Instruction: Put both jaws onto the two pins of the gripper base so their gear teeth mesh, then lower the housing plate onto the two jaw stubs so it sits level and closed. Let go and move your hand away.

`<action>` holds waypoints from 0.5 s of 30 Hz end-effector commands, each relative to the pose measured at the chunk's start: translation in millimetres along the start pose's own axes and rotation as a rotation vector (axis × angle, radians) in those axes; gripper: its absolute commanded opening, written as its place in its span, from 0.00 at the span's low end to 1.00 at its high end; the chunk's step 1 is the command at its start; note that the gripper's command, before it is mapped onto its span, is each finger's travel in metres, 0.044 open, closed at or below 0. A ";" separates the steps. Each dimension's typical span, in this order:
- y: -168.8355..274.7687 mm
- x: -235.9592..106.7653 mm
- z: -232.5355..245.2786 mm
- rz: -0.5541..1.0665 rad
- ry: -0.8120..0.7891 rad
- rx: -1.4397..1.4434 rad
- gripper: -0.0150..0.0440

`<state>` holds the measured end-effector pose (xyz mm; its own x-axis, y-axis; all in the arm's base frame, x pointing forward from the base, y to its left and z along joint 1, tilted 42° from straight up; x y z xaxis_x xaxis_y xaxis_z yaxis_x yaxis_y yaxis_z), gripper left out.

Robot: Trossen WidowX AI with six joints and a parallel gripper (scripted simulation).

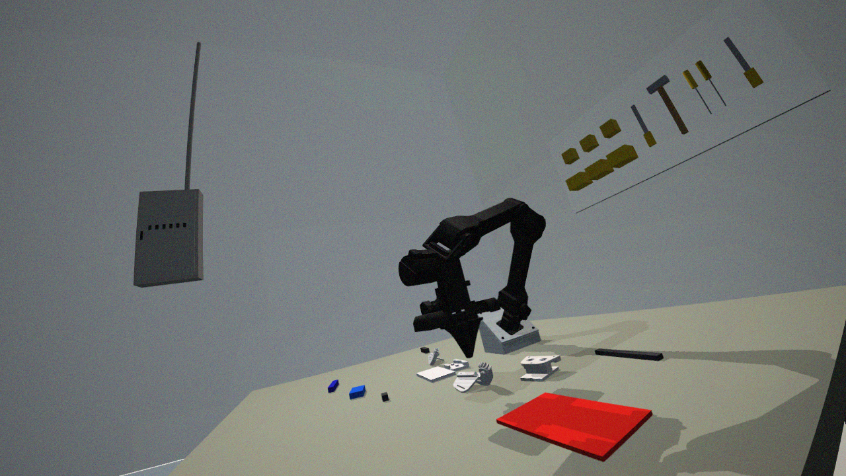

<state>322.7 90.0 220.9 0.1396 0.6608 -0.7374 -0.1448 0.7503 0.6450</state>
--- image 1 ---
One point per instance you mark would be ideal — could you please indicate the blue rectangular block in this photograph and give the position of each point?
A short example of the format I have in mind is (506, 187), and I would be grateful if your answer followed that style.
(356, 392)

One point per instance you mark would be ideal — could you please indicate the red flat plate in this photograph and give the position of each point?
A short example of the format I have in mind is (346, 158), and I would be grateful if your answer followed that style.
(590, 428)

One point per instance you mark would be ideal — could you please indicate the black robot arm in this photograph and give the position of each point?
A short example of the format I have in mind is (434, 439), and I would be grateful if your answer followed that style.
(461, 234)

